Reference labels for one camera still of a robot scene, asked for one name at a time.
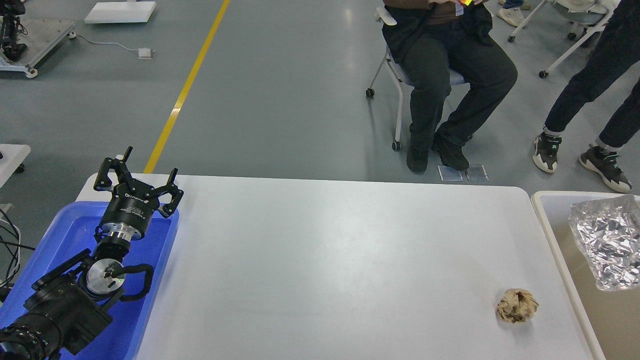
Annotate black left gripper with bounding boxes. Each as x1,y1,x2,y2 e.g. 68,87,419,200
93,146,184,239

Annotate aluminium foil tray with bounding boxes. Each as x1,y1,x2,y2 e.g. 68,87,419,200
568,194,640,292

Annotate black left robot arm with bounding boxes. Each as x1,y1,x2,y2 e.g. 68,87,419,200
1,146,184,360

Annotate blue plastic bin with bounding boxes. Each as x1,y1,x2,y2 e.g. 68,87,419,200
0,201,180,360

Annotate white side table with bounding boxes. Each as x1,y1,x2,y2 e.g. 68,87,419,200
0,143,31,187

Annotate white flat board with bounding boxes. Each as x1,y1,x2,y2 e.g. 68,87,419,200
84,0,157,24

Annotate metal wheeled platform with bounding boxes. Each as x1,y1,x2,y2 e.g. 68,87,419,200
0,0,76,79

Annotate clear floor plate left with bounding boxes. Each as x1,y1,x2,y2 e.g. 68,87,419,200
438,165,463,182

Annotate clear floor plate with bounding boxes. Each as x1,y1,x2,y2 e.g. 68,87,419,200
438,165,463,182
465,164,489,182

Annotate clear floor plate right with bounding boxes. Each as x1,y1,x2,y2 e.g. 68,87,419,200
465,164,489,182

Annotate white office chair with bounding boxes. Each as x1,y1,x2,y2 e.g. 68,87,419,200
365,7,467,152

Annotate seated person in black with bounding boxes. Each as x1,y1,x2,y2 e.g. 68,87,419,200
382,0,518,174

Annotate crumpled brown paper ball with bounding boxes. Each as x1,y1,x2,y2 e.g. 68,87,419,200
496,288,540,324

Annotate white rolling chair base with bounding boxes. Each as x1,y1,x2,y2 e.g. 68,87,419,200
507,0,620,79

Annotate beige plastic bin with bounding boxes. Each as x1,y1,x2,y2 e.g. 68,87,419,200
531,191,640,360

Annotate standing person black trousers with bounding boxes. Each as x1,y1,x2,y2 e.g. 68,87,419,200
532,0,640,194

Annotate white power adapter cable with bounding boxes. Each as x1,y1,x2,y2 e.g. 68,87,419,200
68,31,155,60

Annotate black cables bundle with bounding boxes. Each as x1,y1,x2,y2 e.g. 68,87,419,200
0,208,36,291

